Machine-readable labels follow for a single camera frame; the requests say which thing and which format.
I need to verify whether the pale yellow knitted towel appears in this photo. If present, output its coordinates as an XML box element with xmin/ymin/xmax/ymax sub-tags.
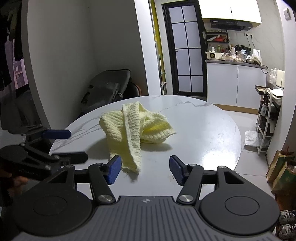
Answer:
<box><xmin>99</xmin><ymin>101</ymin><xmax>176</xmax><ymax>174</ymax></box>

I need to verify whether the person's left hand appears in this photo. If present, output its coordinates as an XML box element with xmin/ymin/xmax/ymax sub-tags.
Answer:
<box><xmin>8</xmin><ymin>176</ymin><xmax>29</xmax><ymax>197</ymax></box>

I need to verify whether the black bag on chair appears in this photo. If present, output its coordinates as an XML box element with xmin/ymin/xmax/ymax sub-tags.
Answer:
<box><xmin>79</xmin><ymin>69</ymin><xmax>142</xmax><ymax>117</ymax></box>

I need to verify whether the white lower kitchen cabinet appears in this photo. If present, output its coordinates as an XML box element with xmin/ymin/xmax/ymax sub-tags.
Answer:
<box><xmin>206</xmin><ymin>60</ymin><xmax>268</xmax><ymax>114</ymax></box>

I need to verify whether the white kitchen cabinet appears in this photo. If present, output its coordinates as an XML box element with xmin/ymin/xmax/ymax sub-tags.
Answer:
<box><xmin>206</xmin><ymin>60</ymin><xmax>268</xmax><ymax>114</ymax></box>
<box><xmin>198</xmin><ymin>0</ymin><xmax>262</xmax><ymax>26</ymax></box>

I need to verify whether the brown paper bag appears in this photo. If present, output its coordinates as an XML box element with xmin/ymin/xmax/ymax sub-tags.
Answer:
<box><xmin>266</xmin><ymin>151</ymin><xmax>295</xmax><ymax>210</ymax></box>

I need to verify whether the white rolling shelf cart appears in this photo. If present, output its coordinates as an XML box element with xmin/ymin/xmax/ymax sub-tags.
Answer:
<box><xmin>255</xmin><ymin>85</ymin><xmax>283</xmax><ymax>155</ymax></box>

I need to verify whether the white small kitchen appliance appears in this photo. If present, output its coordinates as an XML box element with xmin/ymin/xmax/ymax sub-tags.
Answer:
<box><xmin>206</xmin><ymin>52</ymin><xmax>223</xmax><ymax>60</ymax></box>

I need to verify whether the black spice rack shelf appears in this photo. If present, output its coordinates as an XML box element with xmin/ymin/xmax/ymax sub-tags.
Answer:
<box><xmin>204</xmin><ymin>30</ymin><xmax>230</xmax><ymax>53</ymax></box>

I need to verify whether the black framed glass door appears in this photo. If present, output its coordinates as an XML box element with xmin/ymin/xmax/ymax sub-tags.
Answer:
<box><xmin>162</xmin><ymin>1</ymin><xmax>207</xmax><ymax>98</ymax></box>

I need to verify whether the white electric kettle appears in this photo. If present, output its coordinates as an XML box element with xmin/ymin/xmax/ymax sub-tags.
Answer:
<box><xmin>252</xmin><ymin>49</ymin><xmax>262</xmax><ymax>65</ymax></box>

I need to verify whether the black range hood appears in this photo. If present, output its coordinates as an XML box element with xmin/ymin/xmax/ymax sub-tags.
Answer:
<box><xmin>210</xmin><ymin>19</ymin><xmax>253</xmax><ymax>31</ymax></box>

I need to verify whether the white upper kitchen cabinet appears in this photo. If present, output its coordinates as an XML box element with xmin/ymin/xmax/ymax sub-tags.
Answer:
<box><xmin>198</xmin><ymin>0</ymin><xmax>262</xmax><ymax>26</ymax></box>

